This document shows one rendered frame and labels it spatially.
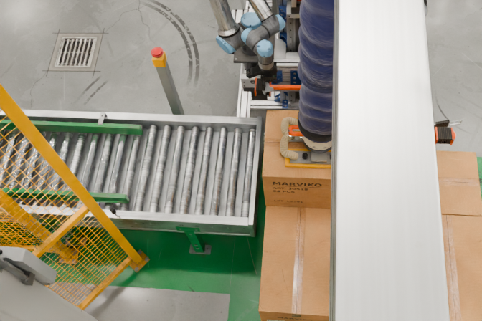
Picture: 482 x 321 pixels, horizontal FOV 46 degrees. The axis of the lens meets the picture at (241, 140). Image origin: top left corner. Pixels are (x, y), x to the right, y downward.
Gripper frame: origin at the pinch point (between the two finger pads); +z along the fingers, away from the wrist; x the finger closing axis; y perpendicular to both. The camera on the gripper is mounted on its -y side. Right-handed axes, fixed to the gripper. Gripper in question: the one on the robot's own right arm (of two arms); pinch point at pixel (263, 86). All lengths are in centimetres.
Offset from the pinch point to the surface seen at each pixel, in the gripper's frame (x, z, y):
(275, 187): -46, 27, 7
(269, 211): -49, 53, 3
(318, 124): -36, -24, 28
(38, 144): -68, -60, -83
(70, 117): 8, 49, -125
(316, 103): -36, -42, 26
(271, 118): -11.5, 13.5, 4.0
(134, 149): -12, 53, -82
